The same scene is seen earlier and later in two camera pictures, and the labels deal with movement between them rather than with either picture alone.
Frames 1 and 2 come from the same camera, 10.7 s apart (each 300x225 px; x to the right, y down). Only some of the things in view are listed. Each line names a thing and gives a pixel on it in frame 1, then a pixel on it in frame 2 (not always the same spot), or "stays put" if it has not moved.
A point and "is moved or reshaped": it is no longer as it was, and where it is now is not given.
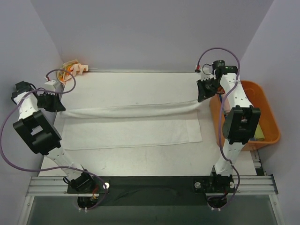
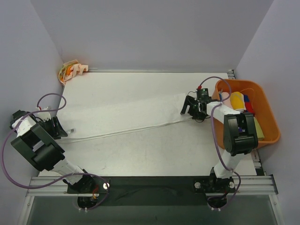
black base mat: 152,191 stays put
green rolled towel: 258,134 stays put
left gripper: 52,103 to 55,128
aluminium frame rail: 245,185 stays put
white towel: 134,125 is moved or reshaped
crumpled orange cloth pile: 72,66 stays put
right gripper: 206,87 to 192,107
